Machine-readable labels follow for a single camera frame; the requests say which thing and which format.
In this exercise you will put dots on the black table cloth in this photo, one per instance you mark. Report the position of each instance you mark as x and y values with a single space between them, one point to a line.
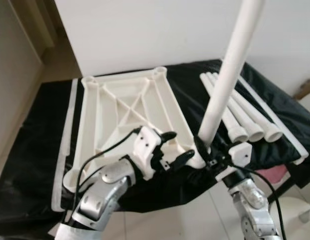
24 150

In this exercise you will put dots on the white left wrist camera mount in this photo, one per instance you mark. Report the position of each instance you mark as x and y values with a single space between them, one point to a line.
144 147

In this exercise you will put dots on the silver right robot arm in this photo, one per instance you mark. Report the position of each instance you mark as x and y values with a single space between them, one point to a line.
252 200

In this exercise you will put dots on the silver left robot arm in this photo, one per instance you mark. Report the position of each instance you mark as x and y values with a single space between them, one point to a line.
99 195

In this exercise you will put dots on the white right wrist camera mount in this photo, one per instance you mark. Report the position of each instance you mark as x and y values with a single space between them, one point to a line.
241 154

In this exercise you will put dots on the black metal table leg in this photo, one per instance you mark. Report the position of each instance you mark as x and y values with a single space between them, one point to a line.
282 187

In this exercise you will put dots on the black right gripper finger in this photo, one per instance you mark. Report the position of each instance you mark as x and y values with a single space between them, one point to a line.
202 147

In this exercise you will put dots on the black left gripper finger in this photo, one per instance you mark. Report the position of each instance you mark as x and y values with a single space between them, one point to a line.
169 136
182 157

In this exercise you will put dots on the white plastic table leg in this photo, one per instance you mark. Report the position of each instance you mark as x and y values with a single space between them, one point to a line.
250 125
230 65
267 125
235 127

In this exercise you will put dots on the white rounded plastic appliance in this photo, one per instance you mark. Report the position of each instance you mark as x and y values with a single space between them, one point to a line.
307 105

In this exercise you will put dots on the white plastic children table top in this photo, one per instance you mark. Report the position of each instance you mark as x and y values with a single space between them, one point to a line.
119 100

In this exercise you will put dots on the brown object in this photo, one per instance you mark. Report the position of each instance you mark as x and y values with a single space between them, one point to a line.
305 89

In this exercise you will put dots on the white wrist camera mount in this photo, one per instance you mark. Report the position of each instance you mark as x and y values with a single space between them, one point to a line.
144 147
241 154

